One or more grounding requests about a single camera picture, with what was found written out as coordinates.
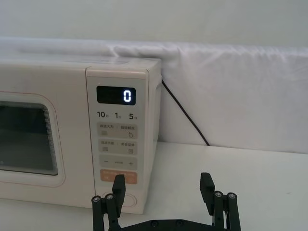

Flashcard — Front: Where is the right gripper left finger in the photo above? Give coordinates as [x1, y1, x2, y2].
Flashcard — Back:
[90, 174, 126, 231]

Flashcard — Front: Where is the cream microwave oven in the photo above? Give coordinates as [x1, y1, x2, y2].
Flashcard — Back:
[0, 57, 163, 215]

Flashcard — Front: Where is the black oven power cord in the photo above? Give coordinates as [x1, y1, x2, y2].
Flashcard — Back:
[161, 78, 211, 146]

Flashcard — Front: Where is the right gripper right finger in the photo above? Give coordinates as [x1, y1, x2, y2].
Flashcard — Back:
[199, 172, 242, 231]

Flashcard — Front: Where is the oven control panel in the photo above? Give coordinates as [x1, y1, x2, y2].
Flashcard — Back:
[85, 68, 151, 215]

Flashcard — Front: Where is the white curtain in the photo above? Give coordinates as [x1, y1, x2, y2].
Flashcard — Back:
[0, 0, 308, 155]

